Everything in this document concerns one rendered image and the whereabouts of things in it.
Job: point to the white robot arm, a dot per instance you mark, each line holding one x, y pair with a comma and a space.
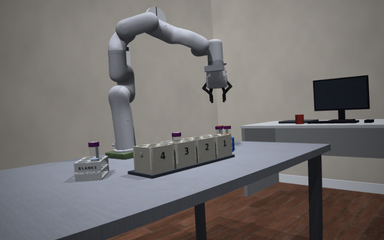
121, 95

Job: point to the white tube rack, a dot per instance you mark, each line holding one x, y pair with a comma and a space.
87, 170

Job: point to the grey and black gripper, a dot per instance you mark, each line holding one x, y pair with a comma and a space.
217, 80

